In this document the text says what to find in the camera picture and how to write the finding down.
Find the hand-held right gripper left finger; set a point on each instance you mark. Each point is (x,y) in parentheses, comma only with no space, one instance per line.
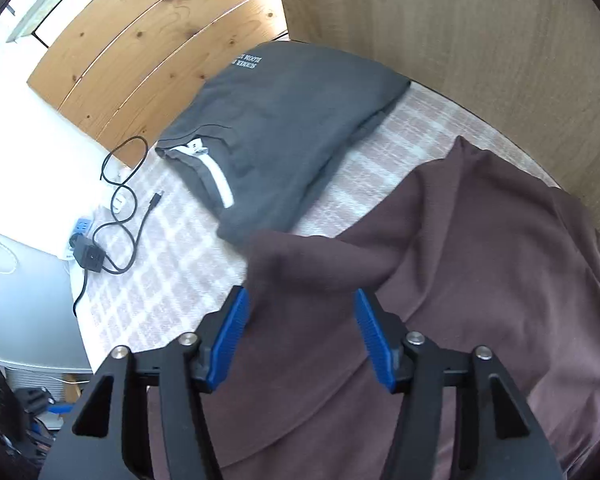
(227,340)

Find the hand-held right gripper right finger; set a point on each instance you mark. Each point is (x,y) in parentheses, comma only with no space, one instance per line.
(375,345)

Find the brown fleece sweater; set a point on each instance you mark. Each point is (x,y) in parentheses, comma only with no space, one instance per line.
(455,260)

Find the black power adapter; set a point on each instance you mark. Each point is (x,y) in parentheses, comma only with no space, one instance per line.
(90,255)

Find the white charger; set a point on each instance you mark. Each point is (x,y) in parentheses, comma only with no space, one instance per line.
(120,204)

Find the white power strip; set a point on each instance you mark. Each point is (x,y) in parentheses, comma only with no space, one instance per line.
(82,227)

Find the dark grey folded garment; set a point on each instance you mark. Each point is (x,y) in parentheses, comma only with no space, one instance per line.
(290,125)

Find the pine plank panel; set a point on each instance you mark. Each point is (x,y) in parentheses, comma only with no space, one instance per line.
(145,45)

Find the large light wooden board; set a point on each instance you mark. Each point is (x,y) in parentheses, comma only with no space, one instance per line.
(455,35)

